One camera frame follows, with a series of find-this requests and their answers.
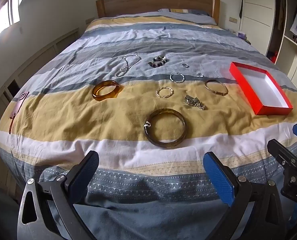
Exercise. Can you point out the blue grey pillow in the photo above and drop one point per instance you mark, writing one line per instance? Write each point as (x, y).
(188, 13)

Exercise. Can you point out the wooden headboard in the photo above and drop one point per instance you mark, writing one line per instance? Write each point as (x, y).
(153, 2)

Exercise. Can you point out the red cardboard box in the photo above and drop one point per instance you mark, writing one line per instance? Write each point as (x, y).
(263, 90)

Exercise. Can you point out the purple tissue box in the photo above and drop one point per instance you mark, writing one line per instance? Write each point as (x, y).
(241, 33)

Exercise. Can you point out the wall socket panel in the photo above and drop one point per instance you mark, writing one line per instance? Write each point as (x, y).
(233, 19)

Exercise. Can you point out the dark olive bangle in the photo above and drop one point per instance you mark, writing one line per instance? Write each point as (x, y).
(163, 144)

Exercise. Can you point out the bed with striped duvet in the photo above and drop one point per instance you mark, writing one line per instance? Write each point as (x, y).
(63, 120)

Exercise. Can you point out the hanging striped clothes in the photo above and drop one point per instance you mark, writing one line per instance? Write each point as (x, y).
(296, 21)

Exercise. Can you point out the red item in wardrobe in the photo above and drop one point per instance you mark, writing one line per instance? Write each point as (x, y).
(273, 56)

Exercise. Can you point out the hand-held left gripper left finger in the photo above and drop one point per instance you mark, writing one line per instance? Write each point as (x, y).
(86, 171)

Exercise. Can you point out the silver metal watch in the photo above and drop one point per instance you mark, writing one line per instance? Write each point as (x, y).
(194, 102)

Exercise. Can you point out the window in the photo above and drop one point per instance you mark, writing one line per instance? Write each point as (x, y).
(3, 15)

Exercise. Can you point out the amber resin bangle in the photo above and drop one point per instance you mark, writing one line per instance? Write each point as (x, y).
(96, 93)

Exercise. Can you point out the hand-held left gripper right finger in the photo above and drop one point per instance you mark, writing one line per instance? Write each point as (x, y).
(218, 177)

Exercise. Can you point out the thin gold bangle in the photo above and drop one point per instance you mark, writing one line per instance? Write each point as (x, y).
(209, 87)

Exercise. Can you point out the white wardrobe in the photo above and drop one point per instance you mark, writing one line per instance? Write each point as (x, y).
(261, 12)

